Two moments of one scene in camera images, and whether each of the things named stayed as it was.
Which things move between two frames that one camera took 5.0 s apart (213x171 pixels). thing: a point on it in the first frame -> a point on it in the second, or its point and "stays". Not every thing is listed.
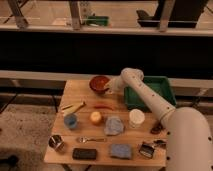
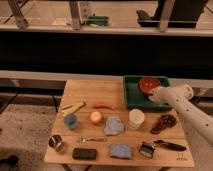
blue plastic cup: x=70 y=120 stays
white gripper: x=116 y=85 -> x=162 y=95
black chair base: x=184 y=14 stays
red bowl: x=97 y=84 -> x=147 y=84
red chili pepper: x=103 y=107 stays
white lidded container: x=136 y=118 stays
